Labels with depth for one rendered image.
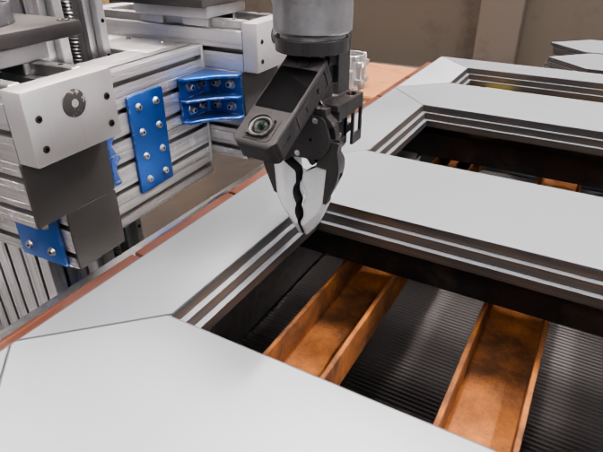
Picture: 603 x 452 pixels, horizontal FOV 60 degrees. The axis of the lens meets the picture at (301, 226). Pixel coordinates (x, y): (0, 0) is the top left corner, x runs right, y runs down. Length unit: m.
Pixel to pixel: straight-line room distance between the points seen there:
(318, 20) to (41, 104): 0.34
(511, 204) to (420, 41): 4.09
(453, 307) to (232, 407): 0.66
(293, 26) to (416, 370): 0.56
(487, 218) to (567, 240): 0.09
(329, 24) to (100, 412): 0.36
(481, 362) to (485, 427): 0.10
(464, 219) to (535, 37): 3.98
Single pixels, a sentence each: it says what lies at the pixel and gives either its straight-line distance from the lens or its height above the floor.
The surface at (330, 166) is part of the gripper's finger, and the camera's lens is 0.53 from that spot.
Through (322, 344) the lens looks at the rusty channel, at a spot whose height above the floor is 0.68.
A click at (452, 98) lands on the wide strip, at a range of 1.11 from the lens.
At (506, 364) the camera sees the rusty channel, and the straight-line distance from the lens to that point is 0.72.
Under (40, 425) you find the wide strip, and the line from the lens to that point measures 0.43.
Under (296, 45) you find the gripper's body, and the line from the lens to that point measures 0.50.
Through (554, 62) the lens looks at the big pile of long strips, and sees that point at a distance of 1.55.
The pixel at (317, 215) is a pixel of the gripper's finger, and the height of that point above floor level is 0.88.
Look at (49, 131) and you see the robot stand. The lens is 0.69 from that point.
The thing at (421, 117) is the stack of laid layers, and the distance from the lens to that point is 1.03.
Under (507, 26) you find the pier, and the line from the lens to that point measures 4.42.
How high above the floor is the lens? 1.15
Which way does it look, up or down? 30 degrees down
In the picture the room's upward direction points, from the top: straight up
